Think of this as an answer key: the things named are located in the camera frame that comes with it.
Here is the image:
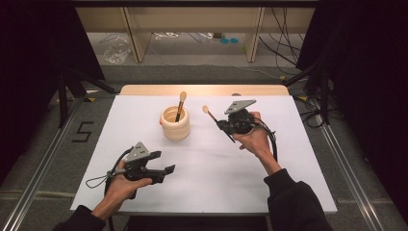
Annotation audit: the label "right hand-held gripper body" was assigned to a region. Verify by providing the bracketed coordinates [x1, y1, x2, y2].
[223, 98, 258, 136]

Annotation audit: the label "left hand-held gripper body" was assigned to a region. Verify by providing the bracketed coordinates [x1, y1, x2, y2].
[122, 141, 166, 185]

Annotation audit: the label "small-headed makeup brush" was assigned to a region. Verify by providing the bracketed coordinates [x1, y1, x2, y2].
[201, 105, 237, 144]

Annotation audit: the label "ringed wooden brush holder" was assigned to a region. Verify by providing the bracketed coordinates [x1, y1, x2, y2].
[159, 105, 191, 141]

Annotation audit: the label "large-headed makeup brush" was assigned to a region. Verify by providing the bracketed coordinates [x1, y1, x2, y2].
[174, 90, 188, 123]

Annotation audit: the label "person's right hand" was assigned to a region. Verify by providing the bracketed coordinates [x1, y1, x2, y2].
[232, 111, 274, 164]

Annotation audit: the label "person's left hand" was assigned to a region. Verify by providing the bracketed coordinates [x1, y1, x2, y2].
[104, 159, 154, 210]

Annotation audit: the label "white board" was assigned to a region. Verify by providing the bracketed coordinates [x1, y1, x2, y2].
[69, 94, 339, 215]

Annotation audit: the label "black metal stand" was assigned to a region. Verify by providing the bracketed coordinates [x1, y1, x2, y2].
[57, 67, 118, 129]
[282, 59, 332, 126]

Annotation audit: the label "clear plastic bag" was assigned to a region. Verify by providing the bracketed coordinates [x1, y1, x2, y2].
[102, 34, 133, 65]

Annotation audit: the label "wooden shelf unit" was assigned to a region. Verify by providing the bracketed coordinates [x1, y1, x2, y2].
[76, 6, 316, 64]

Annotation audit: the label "black curtain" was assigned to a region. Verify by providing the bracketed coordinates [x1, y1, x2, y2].
[0, 0, 106, 186]
[295, 0, 408, 222]

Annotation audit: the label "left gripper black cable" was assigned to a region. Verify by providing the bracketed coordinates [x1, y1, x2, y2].
[85, 146, 135, 197]

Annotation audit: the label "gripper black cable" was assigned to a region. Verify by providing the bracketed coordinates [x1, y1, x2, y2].
[252, 116, 279, 163]
[85, 146, 135, 197]

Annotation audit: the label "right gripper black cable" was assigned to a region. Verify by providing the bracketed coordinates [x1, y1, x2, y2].
[252, 116, 279, 163]

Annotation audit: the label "black floor cables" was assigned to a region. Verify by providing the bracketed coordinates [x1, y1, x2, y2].
[294, 94, 341, 129]

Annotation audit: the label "hanging black cables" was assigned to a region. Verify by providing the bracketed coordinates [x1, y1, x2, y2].
[258, 7, 306, 77]

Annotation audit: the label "metal floor rail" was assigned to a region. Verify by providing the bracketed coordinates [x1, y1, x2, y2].
[308, 95, 388, 231]
[0, 101, 82, 231]

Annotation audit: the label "white cord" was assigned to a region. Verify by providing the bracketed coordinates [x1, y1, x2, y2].
[153, 31, 180, 40]

